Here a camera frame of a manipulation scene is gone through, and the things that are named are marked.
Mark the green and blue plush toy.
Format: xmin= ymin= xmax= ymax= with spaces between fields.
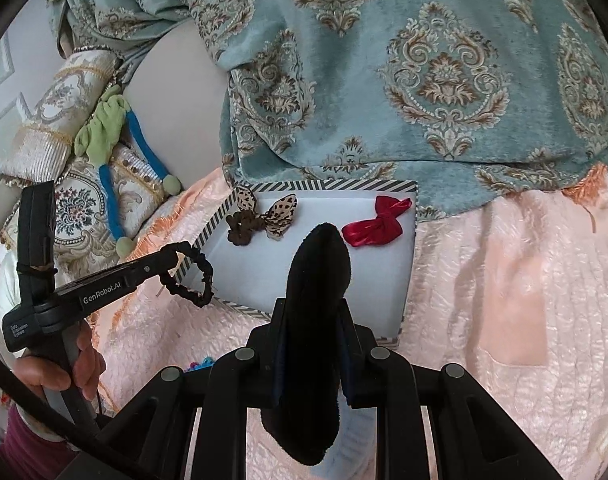
xmin=73 ymin=84 xmax=182 ymax=259

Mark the red velvet bow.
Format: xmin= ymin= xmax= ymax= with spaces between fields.
xmin=341 ymin=195 xmax=413 ymax=248

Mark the embroidered cream cushion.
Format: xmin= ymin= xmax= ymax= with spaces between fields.
xmin=0 ymin=142 xmax=173 ymax=291

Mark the light blue fluffy scrunchie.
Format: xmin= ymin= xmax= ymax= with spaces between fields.
xmin=310 ymin=392 xmax=377 ymax=480

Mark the pink quilted bedspread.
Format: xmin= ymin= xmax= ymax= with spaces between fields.
xmin=91 ymin=165 xmax=608 ymax=479

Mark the black velvet hair clip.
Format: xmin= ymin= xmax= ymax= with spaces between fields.
xmin=261 ymin=223 xmax=351 ymax=466

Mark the person's left hand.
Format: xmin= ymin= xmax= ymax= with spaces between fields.
xmin=13 ymin=321 xmax=106 ymax=401

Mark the striped chevron tray box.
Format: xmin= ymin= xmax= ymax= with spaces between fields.
xmin=193 ymin=178 xmax=419 ymax=349

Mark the cream bolster pillow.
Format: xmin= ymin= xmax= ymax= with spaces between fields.
xmin=0 ymin=49 xmax=118 ymax=186

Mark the black scrunchie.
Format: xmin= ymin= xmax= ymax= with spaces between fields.
xmin=159 ymin=242 xmax=214 ymax=308

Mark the leopard print bow scrunchie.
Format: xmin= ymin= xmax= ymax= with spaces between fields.
xmin=225 ymin=185 xmax=297 ymax=246

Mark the teal damask curtain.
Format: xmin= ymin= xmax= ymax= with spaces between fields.
xmin=47 ymin=0 xmax=608 ymax=221

